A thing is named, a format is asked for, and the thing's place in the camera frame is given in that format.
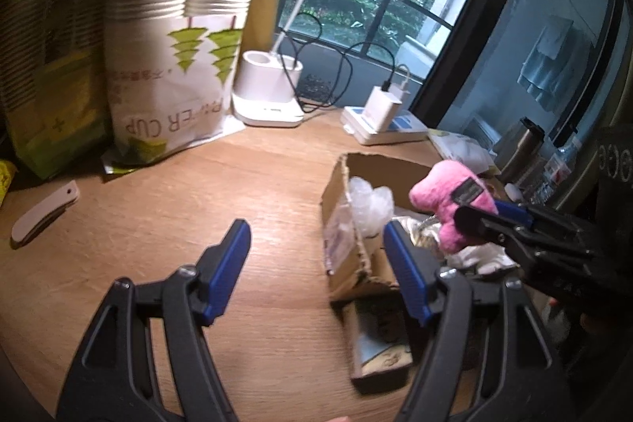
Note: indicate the white earbuds case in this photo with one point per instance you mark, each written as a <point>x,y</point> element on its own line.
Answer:
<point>513,192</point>

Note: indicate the green paper cup pack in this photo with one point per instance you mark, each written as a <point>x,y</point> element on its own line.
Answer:
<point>49,105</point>

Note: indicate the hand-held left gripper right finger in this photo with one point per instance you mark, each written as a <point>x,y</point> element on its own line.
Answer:
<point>408,273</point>

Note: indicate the cardboard box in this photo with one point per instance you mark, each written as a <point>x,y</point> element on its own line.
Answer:
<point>346,264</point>

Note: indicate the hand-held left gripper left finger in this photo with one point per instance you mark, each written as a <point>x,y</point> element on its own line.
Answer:
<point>230,264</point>

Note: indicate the small flat box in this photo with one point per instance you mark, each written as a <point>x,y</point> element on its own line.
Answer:
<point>381,343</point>

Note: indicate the white packet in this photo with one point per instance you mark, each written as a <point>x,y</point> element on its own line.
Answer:
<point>460,150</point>

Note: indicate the white paper cup pack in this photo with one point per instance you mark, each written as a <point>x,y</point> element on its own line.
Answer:
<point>163,105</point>

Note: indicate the clear plastic bag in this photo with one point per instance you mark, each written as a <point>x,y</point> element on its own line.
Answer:
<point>368,204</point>

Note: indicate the dark window frame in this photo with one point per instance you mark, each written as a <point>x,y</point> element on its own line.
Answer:
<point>474,31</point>

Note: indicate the yellow packet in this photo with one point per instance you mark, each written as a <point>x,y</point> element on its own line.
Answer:
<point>6,179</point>

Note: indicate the pink plush toy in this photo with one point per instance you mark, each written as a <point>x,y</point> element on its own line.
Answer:
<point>435,194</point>

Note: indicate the white power strip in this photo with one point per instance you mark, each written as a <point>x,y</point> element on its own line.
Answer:
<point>395,133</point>

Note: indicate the clear water bottle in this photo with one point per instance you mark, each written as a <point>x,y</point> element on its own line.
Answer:
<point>556,170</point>

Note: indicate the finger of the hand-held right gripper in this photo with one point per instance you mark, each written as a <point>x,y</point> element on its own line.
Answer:
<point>514,213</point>
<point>484,224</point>

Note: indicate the hanging blue towel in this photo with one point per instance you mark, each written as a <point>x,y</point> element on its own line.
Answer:
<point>549,66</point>

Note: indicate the steel thermos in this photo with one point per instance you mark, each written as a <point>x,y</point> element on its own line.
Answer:
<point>519,145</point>

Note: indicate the person's left hand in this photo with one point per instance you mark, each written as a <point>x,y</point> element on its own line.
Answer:
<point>341,419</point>

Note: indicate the white plastic bag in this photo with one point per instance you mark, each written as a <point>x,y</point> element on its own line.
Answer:
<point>482,261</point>

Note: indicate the white folding knife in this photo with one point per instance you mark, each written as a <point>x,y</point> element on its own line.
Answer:
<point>44,214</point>

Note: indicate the white charger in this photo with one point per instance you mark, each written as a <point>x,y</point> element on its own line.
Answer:
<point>381,110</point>

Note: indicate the white desk lamp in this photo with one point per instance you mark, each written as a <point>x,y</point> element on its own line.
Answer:
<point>267,76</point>

